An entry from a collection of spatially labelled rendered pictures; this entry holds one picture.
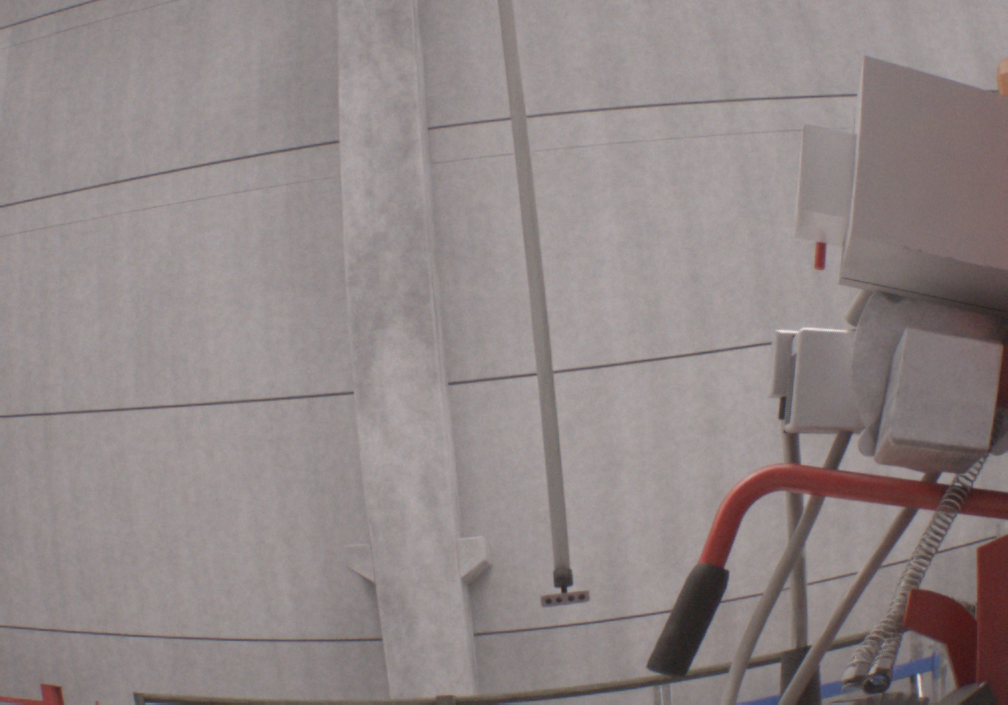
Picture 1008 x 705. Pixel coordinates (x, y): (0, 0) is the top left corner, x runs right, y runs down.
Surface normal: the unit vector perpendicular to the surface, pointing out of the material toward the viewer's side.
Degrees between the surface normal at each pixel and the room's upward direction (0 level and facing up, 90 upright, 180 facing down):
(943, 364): 90
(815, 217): 165
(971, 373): 90
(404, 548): 90
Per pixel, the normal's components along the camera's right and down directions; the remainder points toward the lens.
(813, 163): -0.12, -0.28
